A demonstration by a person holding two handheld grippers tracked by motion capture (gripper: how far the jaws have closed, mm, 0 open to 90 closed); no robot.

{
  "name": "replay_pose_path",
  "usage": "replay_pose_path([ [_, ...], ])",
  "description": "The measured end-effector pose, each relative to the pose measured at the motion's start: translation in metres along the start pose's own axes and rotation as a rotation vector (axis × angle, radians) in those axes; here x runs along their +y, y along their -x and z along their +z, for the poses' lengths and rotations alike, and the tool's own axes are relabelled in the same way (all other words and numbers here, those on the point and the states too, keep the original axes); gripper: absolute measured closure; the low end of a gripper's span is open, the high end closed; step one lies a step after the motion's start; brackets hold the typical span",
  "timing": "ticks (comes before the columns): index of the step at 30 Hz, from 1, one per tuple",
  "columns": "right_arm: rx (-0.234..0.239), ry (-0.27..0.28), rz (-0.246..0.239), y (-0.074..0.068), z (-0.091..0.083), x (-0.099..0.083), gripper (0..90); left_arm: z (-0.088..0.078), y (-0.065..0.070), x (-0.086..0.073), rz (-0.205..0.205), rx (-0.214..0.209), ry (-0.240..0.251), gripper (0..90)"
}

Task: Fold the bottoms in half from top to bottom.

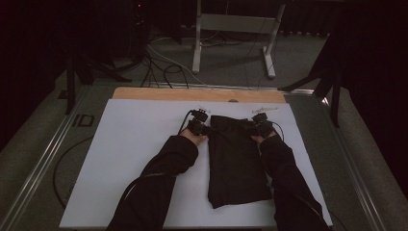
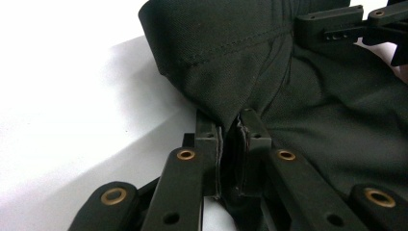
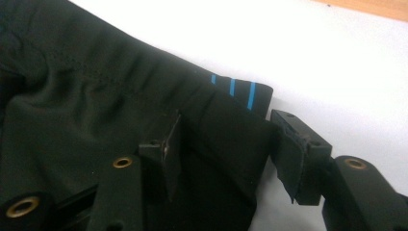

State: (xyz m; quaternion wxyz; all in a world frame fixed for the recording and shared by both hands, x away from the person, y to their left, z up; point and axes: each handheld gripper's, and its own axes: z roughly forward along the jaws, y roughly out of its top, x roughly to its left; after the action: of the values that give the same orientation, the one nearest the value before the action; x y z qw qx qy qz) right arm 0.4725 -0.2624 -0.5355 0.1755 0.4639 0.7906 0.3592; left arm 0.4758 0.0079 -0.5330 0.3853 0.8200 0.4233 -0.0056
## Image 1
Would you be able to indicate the aluminium floor rail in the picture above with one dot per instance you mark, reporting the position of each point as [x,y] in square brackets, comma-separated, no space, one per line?
[41,163]
[361,189]

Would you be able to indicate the black shorts with blue print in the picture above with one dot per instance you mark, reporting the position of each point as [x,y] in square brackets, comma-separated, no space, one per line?
[237,160]

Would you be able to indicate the black metal stand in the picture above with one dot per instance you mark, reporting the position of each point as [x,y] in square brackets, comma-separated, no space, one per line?
[70,89]
[336,102]

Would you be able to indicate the white metal desk frame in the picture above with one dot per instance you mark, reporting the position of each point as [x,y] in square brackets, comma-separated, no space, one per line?
[235,23]

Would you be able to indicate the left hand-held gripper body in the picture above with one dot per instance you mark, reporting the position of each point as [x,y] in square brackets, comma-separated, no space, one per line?
[197,125]

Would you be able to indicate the person's right hand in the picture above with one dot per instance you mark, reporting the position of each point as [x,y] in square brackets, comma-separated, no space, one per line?
[264,138]

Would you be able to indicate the white table cover sheet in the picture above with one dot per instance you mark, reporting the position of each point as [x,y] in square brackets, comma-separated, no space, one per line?
[128,144]

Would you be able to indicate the person's left hand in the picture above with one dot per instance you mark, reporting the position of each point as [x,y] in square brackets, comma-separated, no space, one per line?
[194,138]

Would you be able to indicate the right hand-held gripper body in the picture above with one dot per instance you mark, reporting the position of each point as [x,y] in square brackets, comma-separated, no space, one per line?
[263,126]

